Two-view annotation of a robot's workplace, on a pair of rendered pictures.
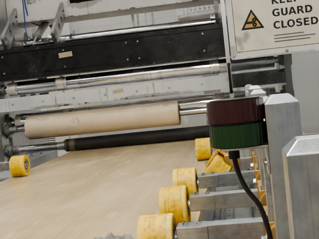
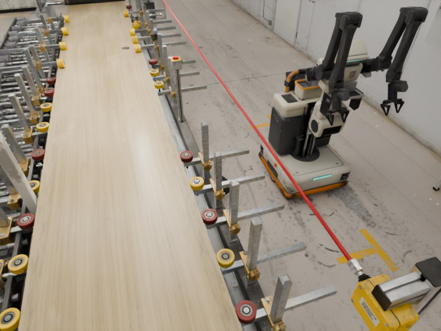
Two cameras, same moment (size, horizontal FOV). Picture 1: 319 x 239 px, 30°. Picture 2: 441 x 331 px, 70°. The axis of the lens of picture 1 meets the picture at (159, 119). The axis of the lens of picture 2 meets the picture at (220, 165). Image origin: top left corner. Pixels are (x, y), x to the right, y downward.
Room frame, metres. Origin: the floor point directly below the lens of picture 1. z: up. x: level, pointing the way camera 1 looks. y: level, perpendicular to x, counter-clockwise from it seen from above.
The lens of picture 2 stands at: (-2.26, 0.65, 2.12)
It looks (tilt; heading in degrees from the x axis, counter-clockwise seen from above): 41 degrees down; 334
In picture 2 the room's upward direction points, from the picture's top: straight up
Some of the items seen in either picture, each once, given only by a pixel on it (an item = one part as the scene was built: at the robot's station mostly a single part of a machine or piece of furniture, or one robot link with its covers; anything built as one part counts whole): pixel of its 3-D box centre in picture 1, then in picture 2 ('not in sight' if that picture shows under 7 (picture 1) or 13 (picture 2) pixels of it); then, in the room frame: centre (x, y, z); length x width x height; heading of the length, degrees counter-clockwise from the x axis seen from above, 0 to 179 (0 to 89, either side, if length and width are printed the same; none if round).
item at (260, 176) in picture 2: not in sight; (230, 183); (-1.08, 0.02, 0.83); 0.43 x 0.03 x 0.04; 82
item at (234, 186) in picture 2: not in sight; (233, 216); (-1.36, 0.15, 0.90); 0.04 x 0.04 x 0.48; 82
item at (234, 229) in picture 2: not in sight; (231, 221); (-1.34, 0.14, 0.83); 0.14 x 0.06 x 0.05; 172
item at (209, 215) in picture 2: not in sight; (209, 220); (-1.30, 0.25, 0.85); 0.08 x 0.08 x 0.11
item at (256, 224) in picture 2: not in sight; (252, 255); (-1.61, 0.18, 0.92); 0.04 x 0.04 x 0.48; 82
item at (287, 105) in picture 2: not in sight; (304, 119); (-0.42, -1.08, 0.59); 0.55 x 0.34 x 0.83; 82
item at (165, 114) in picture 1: (141, 116); not in sight; (3.03, 0.09, 1.05); 1.43 x 0.12 x 0.12; 82
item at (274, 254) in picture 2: not in sight; (264, 257); (-1.58, 0.09, 0.80); 0.43 x 0.03 x 0.04; 82
